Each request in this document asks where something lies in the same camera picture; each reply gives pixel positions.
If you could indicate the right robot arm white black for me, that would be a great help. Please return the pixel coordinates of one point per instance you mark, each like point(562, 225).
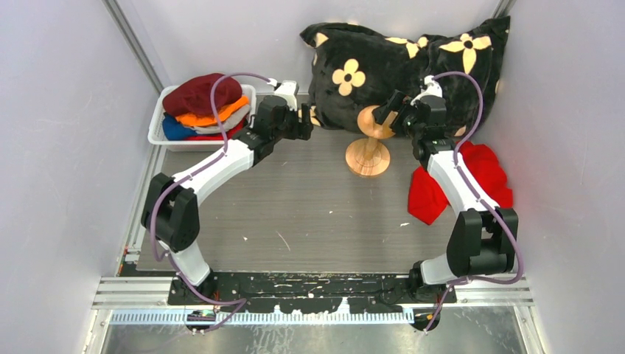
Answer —
point(481, 244)

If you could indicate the grey white hat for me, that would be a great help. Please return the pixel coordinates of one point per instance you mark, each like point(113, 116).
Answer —
point(235, 120)

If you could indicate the dark red bucket hat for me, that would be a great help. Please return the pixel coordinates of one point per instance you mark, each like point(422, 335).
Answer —
point(193, 96)

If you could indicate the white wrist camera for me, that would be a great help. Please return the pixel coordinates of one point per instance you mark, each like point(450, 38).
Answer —
point(432, 88)
point(287, 89)

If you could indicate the red hat in basket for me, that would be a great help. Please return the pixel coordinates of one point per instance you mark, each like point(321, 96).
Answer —
point(217, 136)

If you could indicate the aluminium rail frame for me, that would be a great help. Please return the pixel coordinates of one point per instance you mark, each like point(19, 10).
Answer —
point(305, 211)

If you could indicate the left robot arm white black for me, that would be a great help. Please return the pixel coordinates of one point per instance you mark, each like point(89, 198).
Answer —
point(171, 209)

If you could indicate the black floral plush pillow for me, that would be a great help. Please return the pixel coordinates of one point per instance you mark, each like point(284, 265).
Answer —
point(354, 67)

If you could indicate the white plastic basket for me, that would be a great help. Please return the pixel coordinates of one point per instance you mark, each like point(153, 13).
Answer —
point(156, 137)

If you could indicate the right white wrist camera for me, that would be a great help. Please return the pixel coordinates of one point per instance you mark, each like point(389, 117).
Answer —
point(432, 88)

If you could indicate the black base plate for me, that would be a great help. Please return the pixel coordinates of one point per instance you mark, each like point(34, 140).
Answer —
point(308, 293)

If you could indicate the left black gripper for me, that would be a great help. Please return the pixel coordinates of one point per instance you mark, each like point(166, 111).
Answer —
point(301, 130)

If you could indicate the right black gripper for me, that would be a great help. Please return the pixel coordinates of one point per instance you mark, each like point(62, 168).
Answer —
point(394, 103)

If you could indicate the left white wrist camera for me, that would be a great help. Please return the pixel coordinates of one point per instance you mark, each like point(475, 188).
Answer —
point(287, 89)

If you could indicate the blue hat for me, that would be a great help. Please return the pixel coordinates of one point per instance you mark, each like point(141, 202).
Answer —
point(173, 130)

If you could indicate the wooden hat stand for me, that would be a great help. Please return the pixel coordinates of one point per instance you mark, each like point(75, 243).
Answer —
point(369, 157)

